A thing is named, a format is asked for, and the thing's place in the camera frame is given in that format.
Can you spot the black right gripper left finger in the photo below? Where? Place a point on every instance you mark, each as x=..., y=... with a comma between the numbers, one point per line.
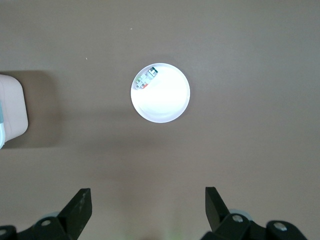
x=75, y=215

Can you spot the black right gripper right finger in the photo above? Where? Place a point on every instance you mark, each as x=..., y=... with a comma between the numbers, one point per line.
x=217, y=215

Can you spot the pink storage box white lid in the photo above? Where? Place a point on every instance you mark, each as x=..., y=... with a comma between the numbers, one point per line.
x=12, y=107

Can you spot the pink round plate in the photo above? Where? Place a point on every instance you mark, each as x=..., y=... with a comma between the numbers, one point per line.
x=162, y=102

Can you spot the green and white switch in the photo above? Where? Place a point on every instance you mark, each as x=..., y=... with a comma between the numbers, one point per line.
x=145, y=79

